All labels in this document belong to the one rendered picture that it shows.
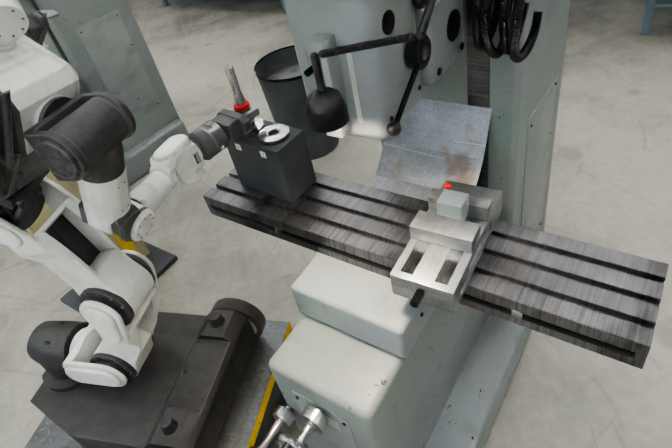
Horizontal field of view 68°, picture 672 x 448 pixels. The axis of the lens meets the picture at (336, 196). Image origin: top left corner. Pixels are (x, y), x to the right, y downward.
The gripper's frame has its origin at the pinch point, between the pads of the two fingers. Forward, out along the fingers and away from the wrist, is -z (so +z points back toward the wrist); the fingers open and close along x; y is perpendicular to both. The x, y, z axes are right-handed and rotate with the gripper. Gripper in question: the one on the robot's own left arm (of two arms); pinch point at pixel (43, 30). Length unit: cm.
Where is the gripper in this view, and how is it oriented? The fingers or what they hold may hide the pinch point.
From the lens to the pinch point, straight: 167.5
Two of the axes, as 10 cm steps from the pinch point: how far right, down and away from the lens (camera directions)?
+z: -1.6, 4.5, -8.8
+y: -8.2, -5.6, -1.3
